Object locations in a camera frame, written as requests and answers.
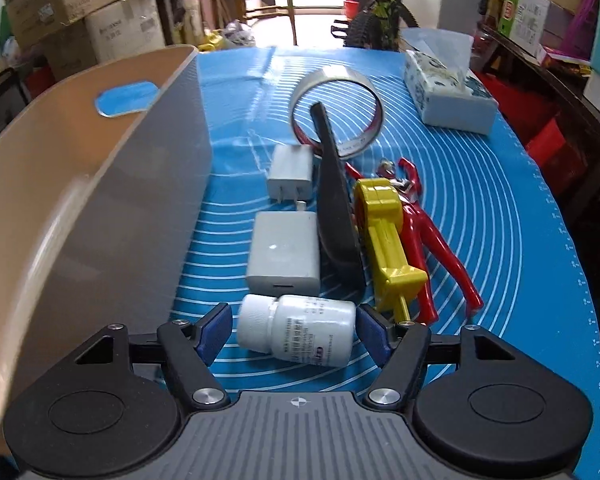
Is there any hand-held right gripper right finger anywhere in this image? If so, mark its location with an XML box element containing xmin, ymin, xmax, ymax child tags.
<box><xmin>355</xmin><ymin>304</ymin><xmax>526</xmax><ymax>414</ymax></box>

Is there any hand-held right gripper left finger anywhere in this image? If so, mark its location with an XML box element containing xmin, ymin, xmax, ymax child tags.
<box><xmin>64</xmin><ymin>302</ymin><xmax>234</xmax><ymax>415</ymax></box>

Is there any white pill bottle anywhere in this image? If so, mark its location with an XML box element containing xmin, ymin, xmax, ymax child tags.
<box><xmin>236</xmin><ymin>293</ymin><xmax>357</xmax><ymax>367</ymax></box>

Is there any large white power adapter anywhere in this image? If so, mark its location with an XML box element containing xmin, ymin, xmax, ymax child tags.
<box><xmin>245</xmin><ymin>210</ymin><xmax>322</xmax><ymax>297</ymax></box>

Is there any yellow plastic toy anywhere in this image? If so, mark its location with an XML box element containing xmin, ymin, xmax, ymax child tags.
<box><xmin>352</xmin><ymin>177</ymin><xmax>430</xmax><ymax>323</ymax></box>

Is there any red action figure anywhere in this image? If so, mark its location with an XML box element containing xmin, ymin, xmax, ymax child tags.
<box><xmin>344</xmin><ymin>157</ymin><xmax>485</xmax><ymax>325</ymax></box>

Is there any black shoe insole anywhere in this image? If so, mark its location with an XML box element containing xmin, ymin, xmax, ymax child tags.
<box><xmin>311</xmin><ymin>101</ymin><xmax>367</xmax><ymax>294</ymax></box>

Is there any beige plastic storage bin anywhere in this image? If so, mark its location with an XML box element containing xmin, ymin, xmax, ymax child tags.
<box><xmin>0</xmin><ymin>44</ymin><xmax>214</xmax><ymax>432</ymax></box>

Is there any small white plug charger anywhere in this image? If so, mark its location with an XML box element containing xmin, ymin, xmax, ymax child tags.
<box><xmin>266</xmin><ymin>144</ymin><xmax>315</xmax><ymax>211</ymax></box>

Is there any silver tape roll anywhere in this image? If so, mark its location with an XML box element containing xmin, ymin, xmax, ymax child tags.
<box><xmin>288</xmin><ymin>67</ymin><xmax>384</xmax><ymax>159</ymax></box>

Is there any blue silicone baking mat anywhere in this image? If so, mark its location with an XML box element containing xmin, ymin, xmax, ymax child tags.
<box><xmin>0</xmin><ymin>45</ymin><xmax>600</xmax><ymax>480</ymax></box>

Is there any patterned tissue pack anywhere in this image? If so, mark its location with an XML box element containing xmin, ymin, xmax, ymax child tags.
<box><xmin>400</xmin><ymin>27</ymin><xmax>500</xmax><ymax>135</ymax></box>

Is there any red plastic crate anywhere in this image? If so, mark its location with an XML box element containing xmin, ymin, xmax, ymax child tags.
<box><xmin>524</xmin><ymin>114</ymin><xmax>589</xmax><ymax>197</ymax></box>

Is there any yellow plastic jug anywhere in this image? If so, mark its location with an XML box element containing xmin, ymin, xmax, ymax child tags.
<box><xmin>199</xmin><ymin>30</ymin><xmax>227</xmax><ymax>54</ymax></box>

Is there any grey plastic bag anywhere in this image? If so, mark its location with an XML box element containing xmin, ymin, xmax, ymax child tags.
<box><xmin>222</xmin><ymin>20</ymin><xmax>256</xmax><ymax>51</ymax></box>

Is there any dark wooden side table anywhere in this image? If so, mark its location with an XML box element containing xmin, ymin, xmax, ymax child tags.
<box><xmin>472</xmin><ymin>22</ymin><xmax>600</xmax><ymax>171</ymax></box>

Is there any green black bicycle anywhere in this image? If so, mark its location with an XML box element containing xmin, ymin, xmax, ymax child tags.
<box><xmin>331</xmin><ymin>0</ymin><xmax>421</xmax><ymax>52</ymax></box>

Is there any plain brown cardboard box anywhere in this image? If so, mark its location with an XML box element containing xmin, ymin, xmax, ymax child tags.
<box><xmin>40</xmin><ymin>20</ymin><xmax>99</xmax><ymax>82</ymax></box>

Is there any white cardboard box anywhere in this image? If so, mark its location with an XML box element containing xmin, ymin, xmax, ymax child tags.
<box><xmin>84</xmin><ymin>0</ymin><xmax>167</xmax><ymax>64</ymax></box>

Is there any black metal chair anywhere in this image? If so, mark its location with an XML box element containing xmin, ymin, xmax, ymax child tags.
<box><xmin>0</xmin><ymin>67</ymin><xmax>32</xmax><ymax>147</ymax></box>

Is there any green and white carton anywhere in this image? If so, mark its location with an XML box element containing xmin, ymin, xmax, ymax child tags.
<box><xmin>497</xmin><ymin>0</ymin><xmax>551</xmax><ymax>59</ymax></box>

